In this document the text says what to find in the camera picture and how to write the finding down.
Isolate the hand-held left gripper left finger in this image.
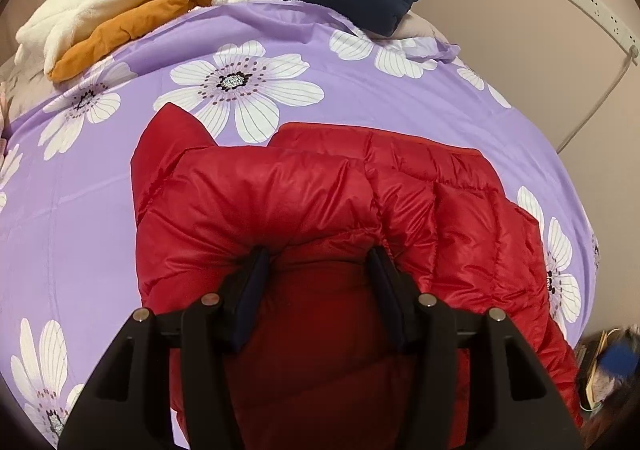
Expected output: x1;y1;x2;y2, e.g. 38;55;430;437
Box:
57;247;271;450

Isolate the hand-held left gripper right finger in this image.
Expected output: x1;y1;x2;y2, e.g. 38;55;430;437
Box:
367;246;583;450

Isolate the red down jacket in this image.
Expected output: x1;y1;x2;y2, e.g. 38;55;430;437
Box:
131;102;585;450

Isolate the purple floral blanket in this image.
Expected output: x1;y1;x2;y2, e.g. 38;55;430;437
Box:
0;0;601;448

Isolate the bedside clutter pile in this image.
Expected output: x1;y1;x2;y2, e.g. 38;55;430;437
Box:
575;325;640;431

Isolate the orange garment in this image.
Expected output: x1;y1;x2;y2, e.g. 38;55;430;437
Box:
50;0;213;83

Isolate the white power strip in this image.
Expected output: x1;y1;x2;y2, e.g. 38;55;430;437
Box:
544;0;640;61

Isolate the white cable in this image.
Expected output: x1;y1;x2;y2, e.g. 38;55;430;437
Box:
556;50;636;153

